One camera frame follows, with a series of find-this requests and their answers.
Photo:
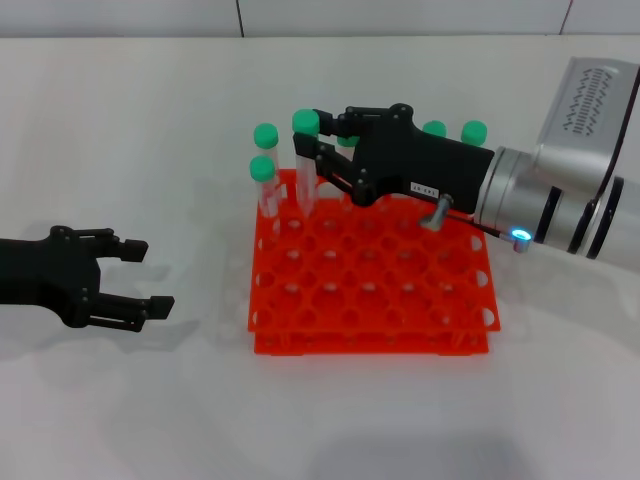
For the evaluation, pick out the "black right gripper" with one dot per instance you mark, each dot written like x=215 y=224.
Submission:
x=420 y=165

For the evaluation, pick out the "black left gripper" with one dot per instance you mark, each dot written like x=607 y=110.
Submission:
x=50 y=275

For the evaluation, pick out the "orange test tube rack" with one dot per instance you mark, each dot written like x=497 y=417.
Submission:
x=370 y=280

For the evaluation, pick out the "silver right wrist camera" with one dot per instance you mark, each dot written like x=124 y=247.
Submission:
x=580 y=120

